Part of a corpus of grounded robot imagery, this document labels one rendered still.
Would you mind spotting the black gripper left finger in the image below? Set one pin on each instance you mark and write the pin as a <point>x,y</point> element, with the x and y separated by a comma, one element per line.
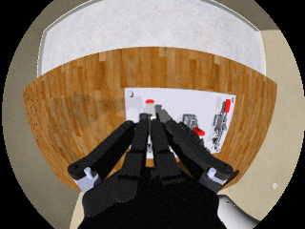
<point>105,156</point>

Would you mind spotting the black toggle clamp with red handle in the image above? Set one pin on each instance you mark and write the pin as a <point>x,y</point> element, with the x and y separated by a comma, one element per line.
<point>149,145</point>

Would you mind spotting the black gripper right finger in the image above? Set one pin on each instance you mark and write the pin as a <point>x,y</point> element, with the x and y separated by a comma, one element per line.
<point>193,155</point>

